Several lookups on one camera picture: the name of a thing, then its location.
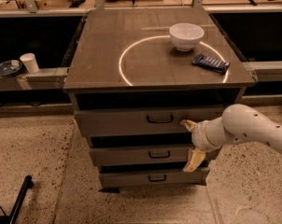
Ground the dark blue snack packet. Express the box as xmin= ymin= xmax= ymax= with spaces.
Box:
xmin=192 ymin=54 xmax=230 ymax=74

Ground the dark grey drawer cabinet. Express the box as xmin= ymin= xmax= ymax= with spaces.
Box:
xmin=63 ymin=7 xmax=257 ymax=194

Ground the black stand leg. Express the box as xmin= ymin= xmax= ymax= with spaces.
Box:
xmin=0 ymin=175 xmax=34 ymax=224

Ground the grey drawer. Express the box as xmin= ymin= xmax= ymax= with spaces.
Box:
xmin=89 ymin=143 xmax=222 ymax=167
xmin=75 ymin=105 xmax=224 ymax=137
xmin=99 ymin=167 xmax=210 ymax=188

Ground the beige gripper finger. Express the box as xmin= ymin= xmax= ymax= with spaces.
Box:
xmin=183 ymin=148 xmax=206 ymax=173
xmin=179 ymin=119 xmax=198 ymax=132

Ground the white paper cup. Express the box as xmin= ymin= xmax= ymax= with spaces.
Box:
xmin=20 ymin=53 xmax=39 ymax=74

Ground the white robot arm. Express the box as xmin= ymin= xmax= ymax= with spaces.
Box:
xmin=180 ymin=104 xmax=282 ymax=173

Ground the grey bottom drawer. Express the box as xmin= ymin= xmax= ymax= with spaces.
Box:
xmin=99 ymin=167 xmax=210 ymax=188

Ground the white ceramic bowl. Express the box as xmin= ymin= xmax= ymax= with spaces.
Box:
xmin=169 ymin=23 xmax=204 ymax=51

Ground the grey middle drawer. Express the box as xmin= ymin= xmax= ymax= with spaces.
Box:
xmin=89 ymin=143 xmax=222 ymax=167

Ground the grey top drawer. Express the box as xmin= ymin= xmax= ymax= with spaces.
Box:
xmin=75 ymin=105 xmax=224 ymax=137

